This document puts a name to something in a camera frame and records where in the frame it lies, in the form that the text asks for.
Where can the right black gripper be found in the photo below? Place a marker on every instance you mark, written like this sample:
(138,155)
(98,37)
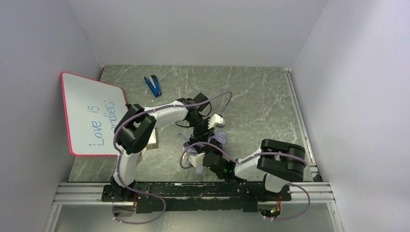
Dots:
(205,148)

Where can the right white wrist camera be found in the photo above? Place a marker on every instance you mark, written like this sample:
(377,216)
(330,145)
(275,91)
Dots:
(196,160)

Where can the pink framed whiteboard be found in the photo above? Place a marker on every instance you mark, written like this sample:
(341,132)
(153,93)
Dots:
(93,109)

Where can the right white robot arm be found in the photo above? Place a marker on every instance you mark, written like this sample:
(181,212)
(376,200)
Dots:
(281,163)

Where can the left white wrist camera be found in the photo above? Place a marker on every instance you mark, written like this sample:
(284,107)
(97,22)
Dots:
(216,121)

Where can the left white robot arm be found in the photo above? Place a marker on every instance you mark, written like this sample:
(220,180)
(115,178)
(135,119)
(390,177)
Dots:
(134,130)

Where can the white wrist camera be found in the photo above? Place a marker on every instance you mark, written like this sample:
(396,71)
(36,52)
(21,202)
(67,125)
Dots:
(196,160)
(216,121)

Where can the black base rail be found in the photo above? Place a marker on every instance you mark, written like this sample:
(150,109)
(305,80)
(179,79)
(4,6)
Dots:
(193,196)

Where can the lavender folding umbrella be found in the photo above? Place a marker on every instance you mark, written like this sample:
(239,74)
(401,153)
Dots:
(192,147)

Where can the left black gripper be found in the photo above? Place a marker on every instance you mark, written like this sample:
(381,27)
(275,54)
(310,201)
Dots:
(201,130)

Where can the blue stapler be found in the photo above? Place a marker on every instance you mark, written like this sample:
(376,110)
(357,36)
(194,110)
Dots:
(153,84)

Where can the small beige box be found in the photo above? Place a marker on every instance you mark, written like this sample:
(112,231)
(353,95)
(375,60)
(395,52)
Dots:
(152,142)

